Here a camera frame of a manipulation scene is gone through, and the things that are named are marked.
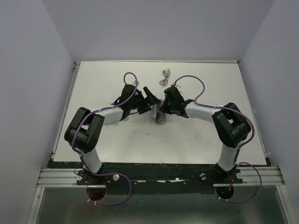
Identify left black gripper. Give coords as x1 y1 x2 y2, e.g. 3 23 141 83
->
129 87 161 114

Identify marbled glasses case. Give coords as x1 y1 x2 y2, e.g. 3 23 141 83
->
151 103 166 124

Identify purple lens sunglasses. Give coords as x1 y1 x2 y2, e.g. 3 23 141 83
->
155 104 165 124

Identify blue cleaning cloth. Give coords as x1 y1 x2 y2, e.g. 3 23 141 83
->
106 117 129 126

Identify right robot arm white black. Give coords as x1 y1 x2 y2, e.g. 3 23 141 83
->
161 86 255 183

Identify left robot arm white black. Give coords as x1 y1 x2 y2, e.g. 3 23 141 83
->
64 84 161 184

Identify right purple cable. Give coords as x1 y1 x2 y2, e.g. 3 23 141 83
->
172 75 262 203

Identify dark wire-frame sunglasses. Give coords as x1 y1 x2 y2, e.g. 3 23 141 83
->
159 69 171 86

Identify aluminium frame rail left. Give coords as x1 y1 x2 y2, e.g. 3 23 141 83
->
50 62 81 161

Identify aluminium frame rail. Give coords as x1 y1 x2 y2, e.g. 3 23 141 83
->
28 163 291 224
50 62 81 161

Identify black mounting base rail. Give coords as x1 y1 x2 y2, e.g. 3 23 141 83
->
77 162 242 195

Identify aluminium frame rail front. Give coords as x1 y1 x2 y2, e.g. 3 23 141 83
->
28 163 291 224

